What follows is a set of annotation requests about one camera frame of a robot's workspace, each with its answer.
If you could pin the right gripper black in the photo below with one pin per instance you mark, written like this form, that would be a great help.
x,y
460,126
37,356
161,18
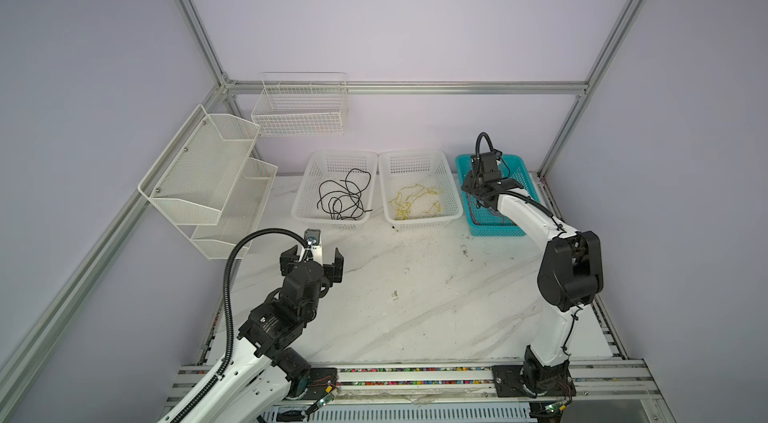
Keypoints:
x,y
467,181

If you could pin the middle white plastic basket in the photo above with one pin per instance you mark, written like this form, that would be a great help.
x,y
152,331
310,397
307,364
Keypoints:
x,y
418,189

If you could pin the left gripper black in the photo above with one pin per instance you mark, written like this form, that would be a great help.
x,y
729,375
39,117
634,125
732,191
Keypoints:
x,y
287,260

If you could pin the white mesh two-tier shelf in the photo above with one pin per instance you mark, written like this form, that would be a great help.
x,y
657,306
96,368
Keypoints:
x,y
209,184

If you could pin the left white plastic basket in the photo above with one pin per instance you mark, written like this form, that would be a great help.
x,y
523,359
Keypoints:
x,y
337,189

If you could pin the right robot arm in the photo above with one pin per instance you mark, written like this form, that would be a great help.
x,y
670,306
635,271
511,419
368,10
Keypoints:
x,y
570,273

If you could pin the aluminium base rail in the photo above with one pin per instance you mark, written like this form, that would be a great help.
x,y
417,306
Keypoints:
x,y
422,389

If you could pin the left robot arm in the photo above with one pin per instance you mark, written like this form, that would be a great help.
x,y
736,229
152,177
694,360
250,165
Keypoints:
x,y
264,327

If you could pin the white plastic basket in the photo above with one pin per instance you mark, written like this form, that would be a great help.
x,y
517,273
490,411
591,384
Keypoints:
x,y
418,189
337,189

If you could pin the white wire wall basket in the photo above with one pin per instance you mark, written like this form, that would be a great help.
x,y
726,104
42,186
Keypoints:
x,y
302,104

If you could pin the aluminium frame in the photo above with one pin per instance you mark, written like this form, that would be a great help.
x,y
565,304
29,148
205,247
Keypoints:
x,y
34,352

